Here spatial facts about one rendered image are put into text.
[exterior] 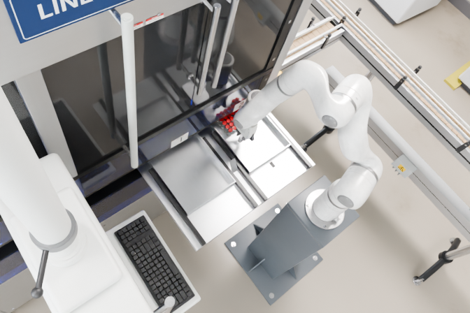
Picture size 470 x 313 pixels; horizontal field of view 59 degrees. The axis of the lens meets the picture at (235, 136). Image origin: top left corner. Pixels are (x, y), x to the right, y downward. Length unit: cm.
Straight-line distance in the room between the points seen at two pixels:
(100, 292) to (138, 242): 79
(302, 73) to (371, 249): 186
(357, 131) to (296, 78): 27
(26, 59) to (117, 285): 53
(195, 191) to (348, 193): 66
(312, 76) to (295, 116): 186
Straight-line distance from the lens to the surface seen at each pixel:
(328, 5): 263
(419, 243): 323
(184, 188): 183
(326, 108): 131
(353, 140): 146
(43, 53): 97
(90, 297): 103
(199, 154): 190
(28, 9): 87
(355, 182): 159
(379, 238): 308
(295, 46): 233
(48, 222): 78
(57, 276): 104
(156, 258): 180
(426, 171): 275
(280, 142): 202
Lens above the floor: 259
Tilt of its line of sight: 60 degrees down
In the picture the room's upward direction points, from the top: 22 degrees clockwise
